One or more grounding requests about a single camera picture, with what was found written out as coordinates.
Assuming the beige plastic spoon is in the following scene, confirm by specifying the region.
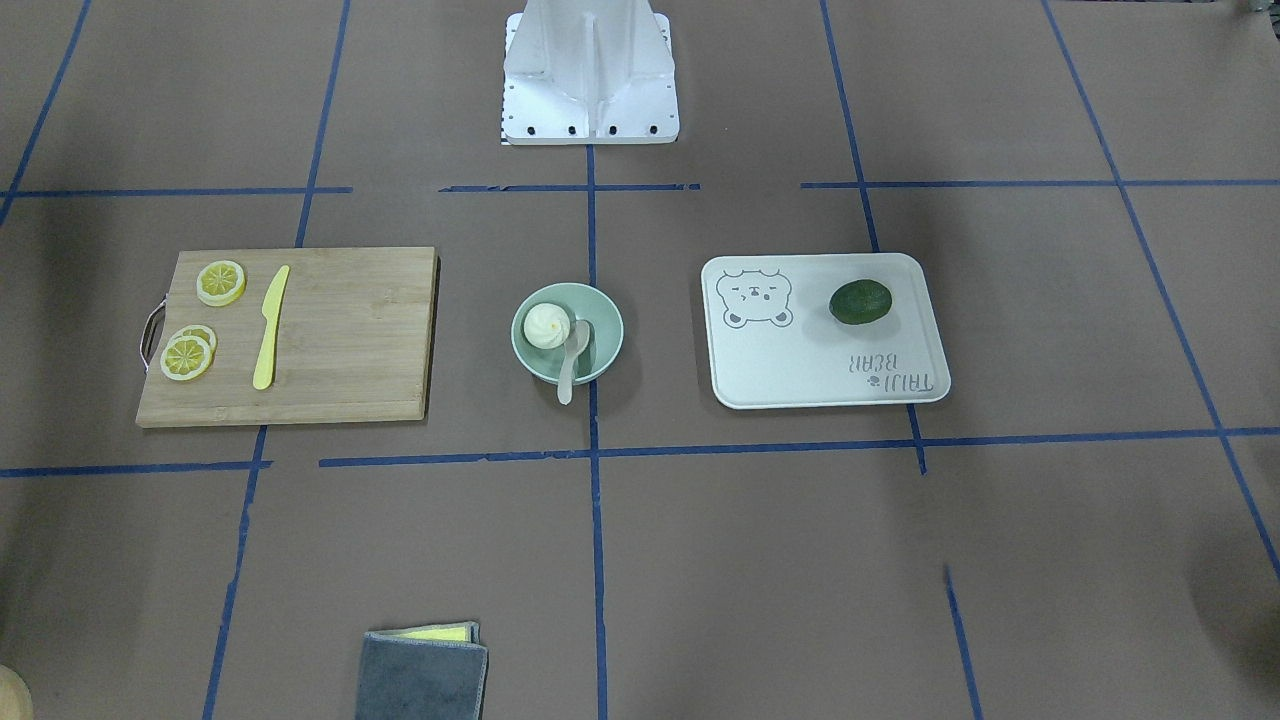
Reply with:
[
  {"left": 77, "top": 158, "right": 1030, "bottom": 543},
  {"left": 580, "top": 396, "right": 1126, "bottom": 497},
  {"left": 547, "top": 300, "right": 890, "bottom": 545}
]
[{"left": 556, "top": 319, "right": 593, "bottom": 405}]

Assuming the white steamed bun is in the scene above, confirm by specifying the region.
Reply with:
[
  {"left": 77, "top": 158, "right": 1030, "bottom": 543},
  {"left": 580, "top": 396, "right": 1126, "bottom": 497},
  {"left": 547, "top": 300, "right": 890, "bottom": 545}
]
[{"left": 522, "top": 302, "right": 573, "bottom": 350}]

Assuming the mint green bowl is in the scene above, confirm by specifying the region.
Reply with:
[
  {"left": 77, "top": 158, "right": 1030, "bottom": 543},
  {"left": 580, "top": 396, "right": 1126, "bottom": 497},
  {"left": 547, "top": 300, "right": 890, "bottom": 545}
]
[{"left": 509, "top": 282, "right": 625, "bottom": 386}]

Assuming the white bear tray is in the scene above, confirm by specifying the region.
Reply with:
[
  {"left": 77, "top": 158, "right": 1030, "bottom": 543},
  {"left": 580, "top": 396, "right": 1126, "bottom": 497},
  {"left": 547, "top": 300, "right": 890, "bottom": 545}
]
[{"left": 700, "top": 252, "right": 952, "bottom": 410}]

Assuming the green avocado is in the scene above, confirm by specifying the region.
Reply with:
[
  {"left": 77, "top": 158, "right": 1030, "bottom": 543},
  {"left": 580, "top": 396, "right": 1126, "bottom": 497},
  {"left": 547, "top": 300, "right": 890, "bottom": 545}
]
[{"left": 828, "top": 278, "right": 893, "bottom": 325}]

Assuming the bamboo cutting board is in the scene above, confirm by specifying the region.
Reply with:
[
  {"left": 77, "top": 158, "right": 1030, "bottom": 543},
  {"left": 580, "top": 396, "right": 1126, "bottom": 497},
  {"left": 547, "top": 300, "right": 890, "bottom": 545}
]
[{"left": 136, "top": 247, "right": 439, "bottom": 428}]

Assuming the grey yellow folded cloth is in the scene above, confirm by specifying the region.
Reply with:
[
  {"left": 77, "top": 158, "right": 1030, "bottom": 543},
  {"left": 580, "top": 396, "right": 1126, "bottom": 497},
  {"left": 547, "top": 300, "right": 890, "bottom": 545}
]
[{"left": 355, "top": 621, "right": 488, "bottom": 719}]

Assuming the yellow plastic knife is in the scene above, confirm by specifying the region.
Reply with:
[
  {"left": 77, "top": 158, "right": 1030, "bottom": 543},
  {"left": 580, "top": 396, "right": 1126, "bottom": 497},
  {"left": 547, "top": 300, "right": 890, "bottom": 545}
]
[{"left": 252, "top": 264, "right": 291, "bottom": 391}]

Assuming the single lemon slice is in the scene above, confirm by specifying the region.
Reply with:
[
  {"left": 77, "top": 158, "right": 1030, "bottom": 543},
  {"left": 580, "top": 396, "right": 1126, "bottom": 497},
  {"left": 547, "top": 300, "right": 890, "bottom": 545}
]
[{"left": 195, "top": 259, "right": 246, "bottom": 307}]

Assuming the lemon slice lower stacked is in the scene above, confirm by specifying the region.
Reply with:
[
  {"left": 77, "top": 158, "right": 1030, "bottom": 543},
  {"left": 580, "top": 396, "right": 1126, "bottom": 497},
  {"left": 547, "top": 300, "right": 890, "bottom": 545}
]
[{"left": 170, "top": 324, "right": 218, "bottom": 352}]

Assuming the wooden mug tree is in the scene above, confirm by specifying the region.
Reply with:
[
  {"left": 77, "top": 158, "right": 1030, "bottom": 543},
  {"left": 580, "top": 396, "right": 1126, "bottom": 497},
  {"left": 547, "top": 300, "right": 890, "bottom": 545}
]
[{"left": 0, "top": 665, "right": 35, "bottom": 720}]

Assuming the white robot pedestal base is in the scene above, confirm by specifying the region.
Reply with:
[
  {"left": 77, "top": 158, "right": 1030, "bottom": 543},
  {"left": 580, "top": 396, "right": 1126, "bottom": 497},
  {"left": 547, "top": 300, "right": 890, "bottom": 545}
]
[{"left": 500, "top": 1, "right": 681, "bottom": 146}]

